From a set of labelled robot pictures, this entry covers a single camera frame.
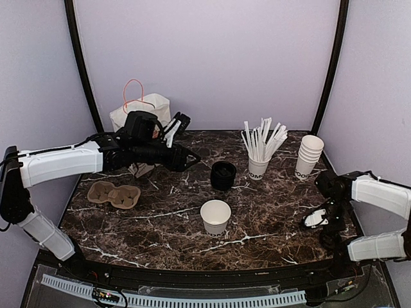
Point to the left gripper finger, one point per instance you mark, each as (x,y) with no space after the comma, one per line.
(187,164)
(188,154)

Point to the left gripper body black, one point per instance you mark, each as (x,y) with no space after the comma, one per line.
(172,162)

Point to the single white paper cup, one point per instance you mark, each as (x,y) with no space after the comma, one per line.
(215,215)

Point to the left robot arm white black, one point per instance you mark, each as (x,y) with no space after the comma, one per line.
(142,139)

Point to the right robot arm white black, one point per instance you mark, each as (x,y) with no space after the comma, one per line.
(364,217)

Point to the stack of black lids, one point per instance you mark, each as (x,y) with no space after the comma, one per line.
(223,175)

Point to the brown pulp cup carrier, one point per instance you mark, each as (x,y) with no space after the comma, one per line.
(122,197)

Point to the white cup holding straws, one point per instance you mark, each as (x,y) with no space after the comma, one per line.
(257,168)

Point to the bundle of wrapped white straws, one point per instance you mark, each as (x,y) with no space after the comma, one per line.
(262,142)

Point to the stack of white paper cups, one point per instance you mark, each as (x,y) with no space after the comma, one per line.
(308,155)

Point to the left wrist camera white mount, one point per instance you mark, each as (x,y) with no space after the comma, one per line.
(176,126)

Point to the black front table rail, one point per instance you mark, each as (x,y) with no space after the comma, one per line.
(196,260)

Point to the grey slotted cable duct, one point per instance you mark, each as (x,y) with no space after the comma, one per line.
(104,297)

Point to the right black frame post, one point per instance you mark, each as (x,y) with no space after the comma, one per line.
(332,67)

